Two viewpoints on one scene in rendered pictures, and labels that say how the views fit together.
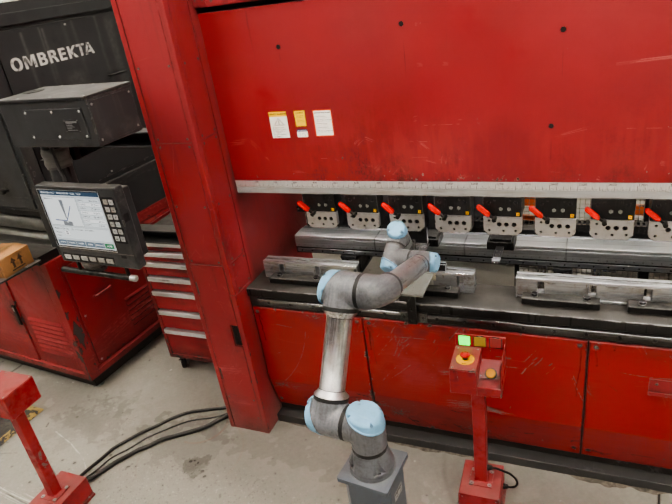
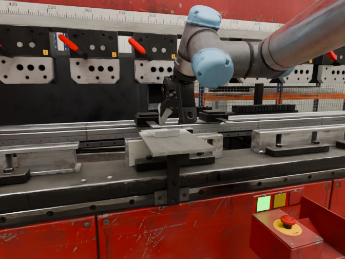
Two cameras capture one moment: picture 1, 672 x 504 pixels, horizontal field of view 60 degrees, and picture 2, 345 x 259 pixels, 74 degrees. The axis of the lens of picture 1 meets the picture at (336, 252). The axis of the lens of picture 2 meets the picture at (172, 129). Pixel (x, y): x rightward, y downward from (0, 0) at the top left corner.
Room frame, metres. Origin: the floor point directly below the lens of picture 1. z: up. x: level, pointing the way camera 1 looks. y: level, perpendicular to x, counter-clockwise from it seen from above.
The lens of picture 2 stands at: (1.65, 0.18, 1.18)
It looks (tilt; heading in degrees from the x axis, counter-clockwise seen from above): 12 degrees down; 318
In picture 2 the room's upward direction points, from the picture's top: straight up
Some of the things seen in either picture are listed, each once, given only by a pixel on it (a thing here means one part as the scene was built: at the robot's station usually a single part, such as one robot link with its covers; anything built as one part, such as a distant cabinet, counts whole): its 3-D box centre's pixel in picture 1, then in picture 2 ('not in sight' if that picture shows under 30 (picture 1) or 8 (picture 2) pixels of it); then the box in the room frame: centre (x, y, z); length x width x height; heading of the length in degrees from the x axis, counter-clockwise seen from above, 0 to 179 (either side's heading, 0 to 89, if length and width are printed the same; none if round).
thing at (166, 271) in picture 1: (208, 291); not in sight; (3.29, 0.84, 0.50); 0.50 x 0.50 x 1.00; 64
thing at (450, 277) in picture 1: (431, 277); (175, 148); (2.30, -0.41, 0.92); 0.39 x 0.06 x 0.10; 64
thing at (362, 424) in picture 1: (364, 426); not in sight; (1.41, -0.01, 0.94); 0.13 x 0.12 x 0.14; 58
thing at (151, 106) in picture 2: (416, 236); (160, 96); (2.32, -0.36, 1.13); 0.10 x 0.02 x 0.10; 64
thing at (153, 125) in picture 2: (424, 243); (150, 120); (2.48, -0.42, 1.01); 0.26 x 0.12 x 0.05; 154
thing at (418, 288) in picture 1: (409, 279); (172, 140); (2.19, -0.30, 1.00); 0.26 x 0.18 x 0.01; 154
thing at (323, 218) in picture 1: (324, 207); (27, 56); (2.51, 0.02, 1.26); 0.15 x 0.09 x 0.17; 64
